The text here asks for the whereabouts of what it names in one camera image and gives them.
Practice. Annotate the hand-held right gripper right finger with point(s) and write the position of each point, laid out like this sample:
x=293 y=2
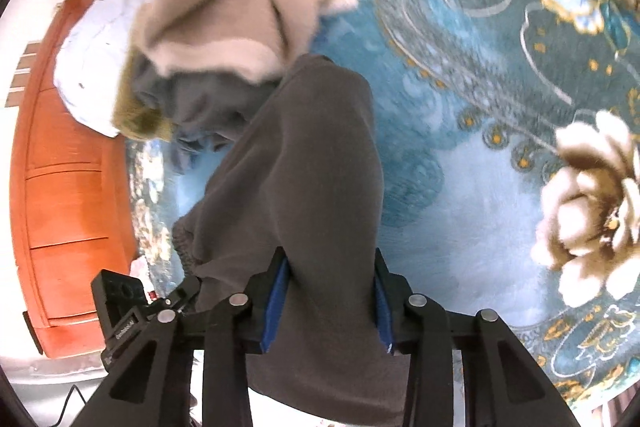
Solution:
x=385 y=314

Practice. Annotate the olive green cloth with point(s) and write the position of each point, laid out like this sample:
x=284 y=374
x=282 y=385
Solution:
x=134 y=119

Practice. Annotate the beige fuzzy sweater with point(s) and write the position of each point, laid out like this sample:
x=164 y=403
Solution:
x=210 y=7

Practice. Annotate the white pillow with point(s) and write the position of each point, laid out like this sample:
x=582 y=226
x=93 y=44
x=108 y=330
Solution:
x=95 y=52

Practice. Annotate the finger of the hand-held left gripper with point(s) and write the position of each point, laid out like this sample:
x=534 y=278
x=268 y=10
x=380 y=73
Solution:
x=184 y=293

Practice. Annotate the orange wooden cabinet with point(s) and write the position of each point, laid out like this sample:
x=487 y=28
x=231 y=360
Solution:
x=65 y=207

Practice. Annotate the blue floral blanket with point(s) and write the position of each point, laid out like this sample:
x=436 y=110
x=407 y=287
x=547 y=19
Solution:
x=475 y=207

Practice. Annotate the blue-grey garment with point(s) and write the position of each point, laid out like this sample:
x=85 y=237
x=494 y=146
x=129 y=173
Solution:
x=205 y=107

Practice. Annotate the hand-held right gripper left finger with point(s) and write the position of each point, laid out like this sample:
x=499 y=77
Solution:
x=273 y=312

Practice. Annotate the dark grey pants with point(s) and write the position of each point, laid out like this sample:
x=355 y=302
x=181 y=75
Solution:
x=300 y=157

